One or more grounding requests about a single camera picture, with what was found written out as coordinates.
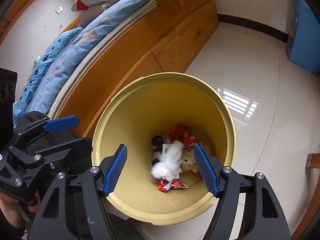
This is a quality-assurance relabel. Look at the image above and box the white fluffy toy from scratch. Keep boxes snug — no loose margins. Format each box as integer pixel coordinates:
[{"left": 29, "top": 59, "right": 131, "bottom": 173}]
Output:
[{"left": 151, "top": 140, "right": 184, "bottom": 181}]

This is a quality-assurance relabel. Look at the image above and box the white tube packaging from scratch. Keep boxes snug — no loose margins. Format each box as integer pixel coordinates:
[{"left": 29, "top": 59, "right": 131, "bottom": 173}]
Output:
[{"left": 162, "top": 144, "right": 175, "bottom": 155}]

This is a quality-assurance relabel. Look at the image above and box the small red snack wrapper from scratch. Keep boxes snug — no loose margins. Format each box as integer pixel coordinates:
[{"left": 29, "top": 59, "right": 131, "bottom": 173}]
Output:
[{"left": 183, "top": 127, "right": 197, "bottom": 148}]

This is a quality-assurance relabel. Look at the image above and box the red white snack bag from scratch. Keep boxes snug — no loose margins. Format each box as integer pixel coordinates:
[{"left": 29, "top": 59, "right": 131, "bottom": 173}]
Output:
[{"left": 157, "top": 179, "right": 189, "bottom": 192}]

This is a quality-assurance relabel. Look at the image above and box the red sock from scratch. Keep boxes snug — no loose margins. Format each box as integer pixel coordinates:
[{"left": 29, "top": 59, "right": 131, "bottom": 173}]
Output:
[{"left": 169, "top": 124, "right": 185, "bottom": 142}]

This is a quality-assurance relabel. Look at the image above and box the black sock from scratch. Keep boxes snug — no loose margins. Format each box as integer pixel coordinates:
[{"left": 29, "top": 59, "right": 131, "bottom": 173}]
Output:
[{"left": 151, "top": 135, "right": 163, "bottom": 153}]

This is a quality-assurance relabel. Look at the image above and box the yellow trash bucket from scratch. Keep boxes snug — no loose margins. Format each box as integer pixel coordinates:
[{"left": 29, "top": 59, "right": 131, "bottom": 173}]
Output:
[{"left": 92, "top": 73, "right": 235, "bottom": 225}]

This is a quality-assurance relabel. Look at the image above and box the person's left hand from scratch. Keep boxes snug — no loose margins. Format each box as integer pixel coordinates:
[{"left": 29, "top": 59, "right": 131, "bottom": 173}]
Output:
[{"left": 0, "top": 189, "right": 41, "bottom": 222}]

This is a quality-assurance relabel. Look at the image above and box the small plush doll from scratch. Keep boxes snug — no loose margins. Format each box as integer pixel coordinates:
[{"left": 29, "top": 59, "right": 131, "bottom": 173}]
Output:
[{"left": 180, "top": 147, "right": 199, "bottom": 174}]

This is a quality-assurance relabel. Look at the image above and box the blue plush toy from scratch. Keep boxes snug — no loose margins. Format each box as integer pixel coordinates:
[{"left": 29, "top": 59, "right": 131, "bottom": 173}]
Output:
[{"left": 13, "top": 28, "right": 82, "bottom": 126}]

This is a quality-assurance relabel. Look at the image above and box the blue patterned bed sheet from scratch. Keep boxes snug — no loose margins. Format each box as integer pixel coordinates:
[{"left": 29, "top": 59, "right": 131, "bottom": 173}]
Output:
[{"left": 25, "top": 0, "right": 148, "bottom": 114}]

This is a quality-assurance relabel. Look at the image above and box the white mattress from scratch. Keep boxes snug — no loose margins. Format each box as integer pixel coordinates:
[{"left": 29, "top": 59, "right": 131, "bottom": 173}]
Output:
[{"left": 47, "top": 0, "right": 158, "bottom": 119}]

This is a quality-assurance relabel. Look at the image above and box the blue cardboard box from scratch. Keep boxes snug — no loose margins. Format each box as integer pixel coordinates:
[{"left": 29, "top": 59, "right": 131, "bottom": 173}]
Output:
[{"left": 286, "top": 0, "right": 320, "bottom": 76}]

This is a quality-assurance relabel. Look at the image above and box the white wall socket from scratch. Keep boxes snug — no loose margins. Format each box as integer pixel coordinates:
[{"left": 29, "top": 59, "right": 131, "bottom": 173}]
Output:
[{"left": 55, "top": 7, "right": 63, "bottom": 14}]

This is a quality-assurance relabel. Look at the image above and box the wooden bed frame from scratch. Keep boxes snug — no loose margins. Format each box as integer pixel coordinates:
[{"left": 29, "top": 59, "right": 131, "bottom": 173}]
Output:
[{"left": 1, "top": 0, "right": 219, "bottom": 137}]

